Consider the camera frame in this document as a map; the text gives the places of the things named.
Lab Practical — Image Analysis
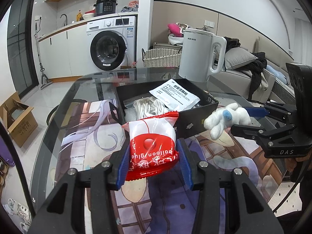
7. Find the white plush toy blue ear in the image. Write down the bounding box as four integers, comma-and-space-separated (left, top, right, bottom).
204, 103, 251, 140

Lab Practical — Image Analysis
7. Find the red white balloon glue pack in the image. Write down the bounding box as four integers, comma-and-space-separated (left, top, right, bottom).
122, 111, 179, 181

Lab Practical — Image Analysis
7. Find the bagged beige rope bundle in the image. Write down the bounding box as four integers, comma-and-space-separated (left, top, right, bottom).
124, 96, 203, 117

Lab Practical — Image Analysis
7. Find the white medicine granule packet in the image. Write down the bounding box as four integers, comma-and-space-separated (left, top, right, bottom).
149, 79, 200, 112

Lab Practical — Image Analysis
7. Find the grey sofa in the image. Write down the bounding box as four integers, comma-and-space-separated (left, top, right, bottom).
215, 36, 295, 104

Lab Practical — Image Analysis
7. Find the black jacket on sofa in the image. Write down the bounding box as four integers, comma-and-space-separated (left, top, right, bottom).
247, 52, 267, 101

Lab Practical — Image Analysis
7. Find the white foam padding in box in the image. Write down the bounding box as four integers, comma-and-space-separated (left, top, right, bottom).
124, 107, 137, 123

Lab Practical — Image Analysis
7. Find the black cardboard storage box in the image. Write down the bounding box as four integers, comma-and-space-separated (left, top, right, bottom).
109, 79, 218, 138

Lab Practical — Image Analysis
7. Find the grey cushion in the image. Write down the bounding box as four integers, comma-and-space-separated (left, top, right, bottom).
224, 47, 257, 70

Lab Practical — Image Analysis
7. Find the white electric kettle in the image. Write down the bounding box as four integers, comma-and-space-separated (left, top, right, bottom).
179, 28, 227, 82

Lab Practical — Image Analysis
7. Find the brown cardboard box on floor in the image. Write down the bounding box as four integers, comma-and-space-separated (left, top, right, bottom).
1, 91, 38, 147

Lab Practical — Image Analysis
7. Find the floor mop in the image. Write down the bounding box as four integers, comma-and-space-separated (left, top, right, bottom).
34, 22, 53, 90

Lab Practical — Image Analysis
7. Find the white wicker basket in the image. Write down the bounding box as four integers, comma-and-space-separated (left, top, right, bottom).
141, 48, 182, 68

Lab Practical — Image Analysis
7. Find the white kitchen cabinet counter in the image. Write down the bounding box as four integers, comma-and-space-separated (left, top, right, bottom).
39, 12, 137, 79

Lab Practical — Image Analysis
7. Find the pink clothes pile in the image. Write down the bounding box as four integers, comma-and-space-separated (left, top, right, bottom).
167, 22, 190, 37

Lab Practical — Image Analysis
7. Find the white front-load washing machine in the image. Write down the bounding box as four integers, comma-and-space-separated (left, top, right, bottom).
86, 15, 137, 71

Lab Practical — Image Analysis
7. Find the kitchen faucet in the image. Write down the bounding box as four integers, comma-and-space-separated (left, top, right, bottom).
60, 13, 68, 27

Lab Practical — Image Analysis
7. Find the black electric pressure cooker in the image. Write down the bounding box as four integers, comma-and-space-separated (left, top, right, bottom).
94, 0, 117, 16

